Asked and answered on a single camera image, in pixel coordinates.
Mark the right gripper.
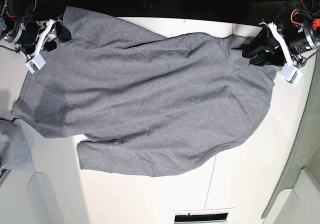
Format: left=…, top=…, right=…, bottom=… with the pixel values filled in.
left=4, top=18, right=72, bottom=58

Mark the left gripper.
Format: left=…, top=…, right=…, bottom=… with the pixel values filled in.
left=242, top=21, right=320, bottom=67

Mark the grey t-shirt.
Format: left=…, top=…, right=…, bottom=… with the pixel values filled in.
left=13, top=7, right=278, bottom=177

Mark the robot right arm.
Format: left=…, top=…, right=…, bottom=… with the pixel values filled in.
left=0, top=0, right=72, bottom=56

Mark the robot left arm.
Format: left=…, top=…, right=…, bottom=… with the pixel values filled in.
left=242, top=0, right=320, bottom=69

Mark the green chair at right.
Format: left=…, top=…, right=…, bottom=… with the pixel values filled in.
left=262, top=57, right=320, bottom=224

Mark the grey folded cloth pile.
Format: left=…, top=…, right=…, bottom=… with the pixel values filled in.
left=0, top=119, right=35, bottom=171

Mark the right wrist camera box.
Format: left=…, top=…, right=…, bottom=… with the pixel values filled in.
left=25, top=54, right=46, bottom=74

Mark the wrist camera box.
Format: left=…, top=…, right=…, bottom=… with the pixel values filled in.
left=279, top=63, right=303, bottom=87
left=25, top=54, right=46, bottom=74

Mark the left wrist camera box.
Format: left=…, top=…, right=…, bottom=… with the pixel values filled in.
left=279, top=63, right=303, bottom=87

